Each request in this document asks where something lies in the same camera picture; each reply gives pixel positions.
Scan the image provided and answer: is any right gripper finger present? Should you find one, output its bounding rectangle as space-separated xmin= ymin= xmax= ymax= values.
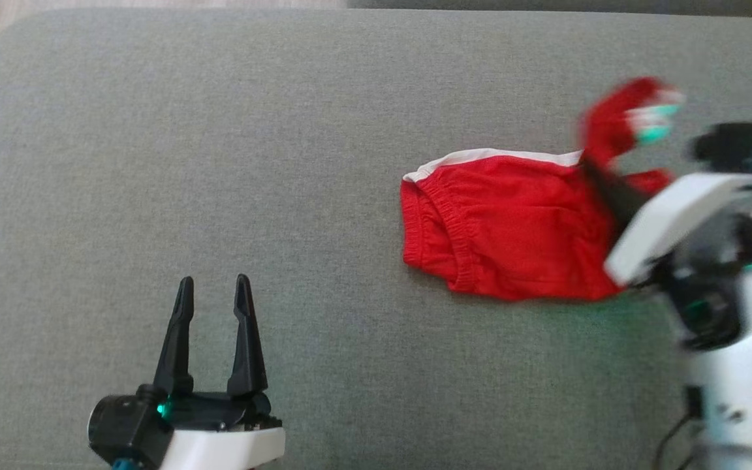
xmin=582 ymin=155 xmax=654 ymax=229

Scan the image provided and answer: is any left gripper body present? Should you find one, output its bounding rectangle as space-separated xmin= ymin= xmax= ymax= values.
xmin=154 ymin=390 xmax=287 ymax=470

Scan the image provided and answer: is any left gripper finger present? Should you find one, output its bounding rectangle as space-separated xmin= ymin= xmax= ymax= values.
xmin=227 ymin=274 xmax=270 ymax=398
xmin=153 ymin=276 xmax=195 ymax=396

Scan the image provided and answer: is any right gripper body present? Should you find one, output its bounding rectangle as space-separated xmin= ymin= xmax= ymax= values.
xmin=604 ymin=173 xmax=752 ymax=288

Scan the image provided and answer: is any red garment with white trim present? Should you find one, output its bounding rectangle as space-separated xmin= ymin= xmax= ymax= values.
xmin=401 ymin=77 xmax=752 ymax=302

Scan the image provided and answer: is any wide grey sofa ottoman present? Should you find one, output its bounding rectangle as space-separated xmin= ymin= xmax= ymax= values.
xmin=0 ymin=8 xmax=752 ymax=470

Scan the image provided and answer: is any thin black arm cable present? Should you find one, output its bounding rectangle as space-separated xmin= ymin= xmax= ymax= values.
xmin=653 ymin=385 xmax=703 ymax=470

